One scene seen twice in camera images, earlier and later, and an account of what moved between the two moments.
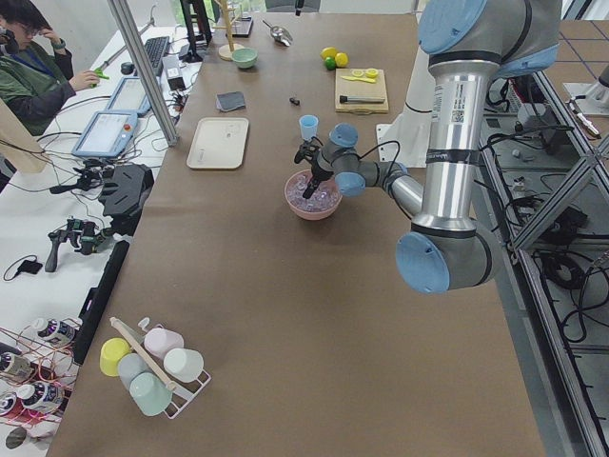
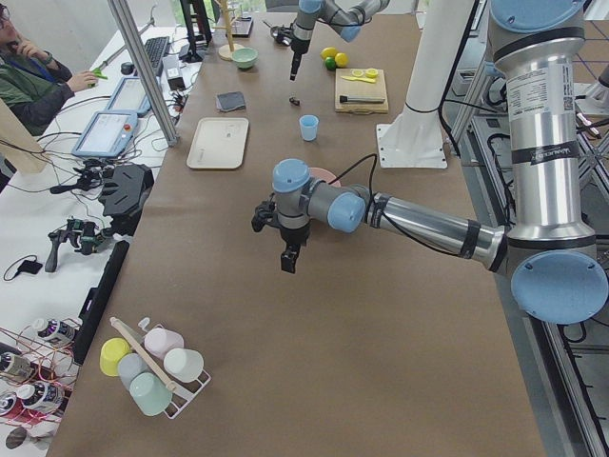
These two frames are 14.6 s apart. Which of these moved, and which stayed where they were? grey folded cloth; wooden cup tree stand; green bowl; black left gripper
Moved: black left gripper
Stayed: green bowl; grey folded cloth; wooden cup tree stand
